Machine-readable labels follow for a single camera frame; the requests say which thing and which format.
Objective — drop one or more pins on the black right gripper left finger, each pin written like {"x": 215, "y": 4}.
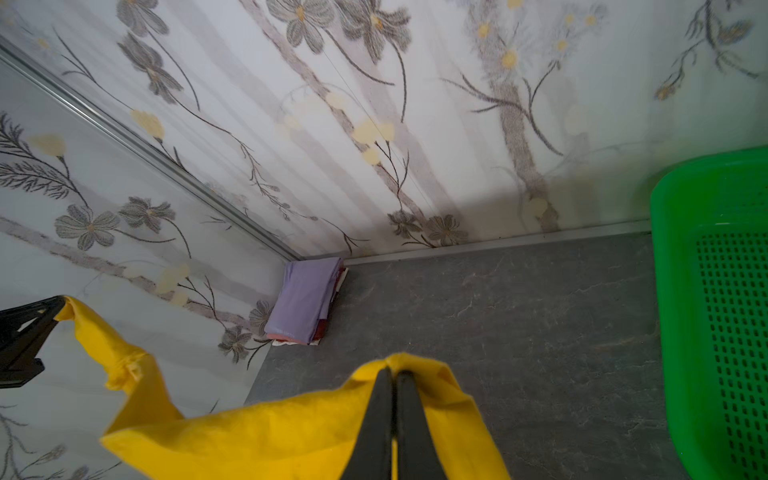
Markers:
{"x": 371, "y": 457}

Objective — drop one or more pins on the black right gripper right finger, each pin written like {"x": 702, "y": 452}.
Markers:
{"x": 416, "y": 454}

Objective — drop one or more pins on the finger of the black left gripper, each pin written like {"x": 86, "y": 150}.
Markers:
{"x": 24, "y": 330}

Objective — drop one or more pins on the yellow t shirt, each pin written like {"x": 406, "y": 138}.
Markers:
{"x": 309, "y": 436}

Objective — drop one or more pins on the green plastic basket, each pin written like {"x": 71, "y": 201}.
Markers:
{"x": 709, "y": 233}

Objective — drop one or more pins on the folded purple t shirt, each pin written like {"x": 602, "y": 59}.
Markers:
{"x": 303, "y": 297}

